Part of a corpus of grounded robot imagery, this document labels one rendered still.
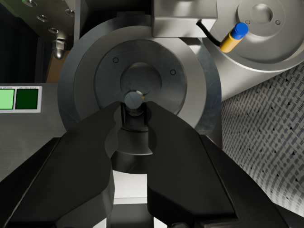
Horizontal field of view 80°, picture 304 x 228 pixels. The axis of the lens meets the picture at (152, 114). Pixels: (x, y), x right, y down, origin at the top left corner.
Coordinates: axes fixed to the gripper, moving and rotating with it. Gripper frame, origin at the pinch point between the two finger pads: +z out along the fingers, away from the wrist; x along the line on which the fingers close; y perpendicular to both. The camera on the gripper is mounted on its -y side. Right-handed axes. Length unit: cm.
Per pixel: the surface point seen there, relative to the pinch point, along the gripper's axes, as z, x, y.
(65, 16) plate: 34.6, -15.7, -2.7
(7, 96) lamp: 34, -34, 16
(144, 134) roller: 1.3, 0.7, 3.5
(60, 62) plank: 182, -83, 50
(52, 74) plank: 167, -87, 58
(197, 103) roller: 2.9, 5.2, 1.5
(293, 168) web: 3.1, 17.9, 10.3
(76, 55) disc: 6.5, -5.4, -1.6
